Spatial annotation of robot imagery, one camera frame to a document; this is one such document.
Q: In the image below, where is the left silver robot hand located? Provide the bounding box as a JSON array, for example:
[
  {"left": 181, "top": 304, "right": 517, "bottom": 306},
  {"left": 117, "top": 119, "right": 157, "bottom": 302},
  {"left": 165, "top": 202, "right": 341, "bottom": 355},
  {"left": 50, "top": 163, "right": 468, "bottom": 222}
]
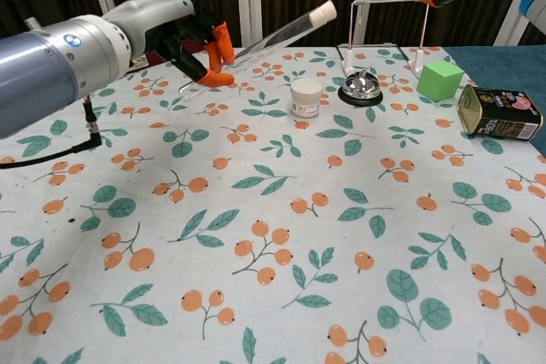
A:
[{"left": 104, "top": 0, "right": 235, "bottom": 88}]

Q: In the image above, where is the floral printed tablecloth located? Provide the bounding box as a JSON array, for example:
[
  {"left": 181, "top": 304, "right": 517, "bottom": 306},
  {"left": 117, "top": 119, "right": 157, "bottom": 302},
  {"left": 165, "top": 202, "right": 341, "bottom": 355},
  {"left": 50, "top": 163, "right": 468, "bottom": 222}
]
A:
[{"left": 0, "top": 45, "right": 546, "bottom": 364}]

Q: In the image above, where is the white rubber stopper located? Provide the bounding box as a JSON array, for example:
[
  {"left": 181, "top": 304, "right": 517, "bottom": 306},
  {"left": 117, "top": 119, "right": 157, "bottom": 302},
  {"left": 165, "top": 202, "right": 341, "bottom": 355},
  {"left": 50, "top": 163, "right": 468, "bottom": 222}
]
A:
[{"left": 309, "top": 0, "right": 339, "bottom": 26}]

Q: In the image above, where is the clear glass test tube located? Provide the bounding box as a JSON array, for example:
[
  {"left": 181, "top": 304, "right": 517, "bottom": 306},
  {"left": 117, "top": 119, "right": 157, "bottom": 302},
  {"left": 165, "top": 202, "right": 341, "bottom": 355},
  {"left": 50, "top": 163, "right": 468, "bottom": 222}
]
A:
[{"left": 177, "top": 0, "right": 338, "bottom": 96}]

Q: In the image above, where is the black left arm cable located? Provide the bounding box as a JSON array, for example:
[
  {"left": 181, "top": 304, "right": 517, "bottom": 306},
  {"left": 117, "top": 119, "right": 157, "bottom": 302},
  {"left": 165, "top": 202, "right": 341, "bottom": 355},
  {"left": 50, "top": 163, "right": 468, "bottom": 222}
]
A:
[{"left": 0, "top": 97, "right": 103, "bottom": 169}]

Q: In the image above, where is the small white jar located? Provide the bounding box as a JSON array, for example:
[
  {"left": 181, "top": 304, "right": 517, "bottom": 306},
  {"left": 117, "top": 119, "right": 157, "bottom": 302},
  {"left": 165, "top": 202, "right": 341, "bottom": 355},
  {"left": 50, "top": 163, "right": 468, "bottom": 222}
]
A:
[{"left": 290, "top": 78, "right": 324, "bottom": 118}]

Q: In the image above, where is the silver call bell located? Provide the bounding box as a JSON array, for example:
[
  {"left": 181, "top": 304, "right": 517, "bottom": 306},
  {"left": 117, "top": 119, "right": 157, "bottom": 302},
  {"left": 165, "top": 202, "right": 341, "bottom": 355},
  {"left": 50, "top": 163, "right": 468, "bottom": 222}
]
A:
[{"left": 337, "top": 68, "right": 384, "bottom": 107}]

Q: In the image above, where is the green cube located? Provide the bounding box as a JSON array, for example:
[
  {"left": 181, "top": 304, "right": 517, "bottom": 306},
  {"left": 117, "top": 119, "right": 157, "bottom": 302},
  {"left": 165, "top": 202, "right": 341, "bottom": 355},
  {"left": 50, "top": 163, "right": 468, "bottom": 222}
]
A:
[{"left": 416, "top": 61, "right": 465, "bottom": 102}]

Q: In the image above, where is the metal rod frame stand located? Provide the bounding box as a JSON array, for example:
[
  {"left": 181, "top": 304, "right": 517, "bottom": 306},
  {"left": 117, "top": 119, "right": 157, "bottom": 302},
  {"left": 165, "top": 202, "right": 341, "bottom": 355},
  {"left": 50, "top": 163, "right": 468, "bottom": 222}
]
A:
[{"left": 336, "top": 0, "right": 432, "bottom": 79}]

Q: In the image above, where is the black tin can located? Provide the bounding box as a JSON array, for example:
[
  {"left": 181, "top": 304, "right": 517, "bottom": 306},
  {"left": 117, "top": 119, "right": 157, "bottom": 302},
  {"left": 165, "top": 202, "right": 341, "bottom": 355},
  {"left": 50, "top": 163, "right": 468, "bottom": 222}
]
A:
[{"left": 456, "top": 84, "right": 544, "bottom": 142}]

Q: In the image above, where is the folding paper fan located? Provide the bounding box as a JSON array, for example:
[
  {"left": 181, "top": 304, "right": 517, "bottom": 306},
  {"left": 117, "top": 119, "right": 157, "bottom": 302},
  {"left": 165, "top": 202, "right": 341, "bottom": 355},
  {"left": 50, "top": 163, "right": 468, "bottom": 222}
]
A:
[{"left": 127, "top": 51, "right": 166, "bottom": 73}]

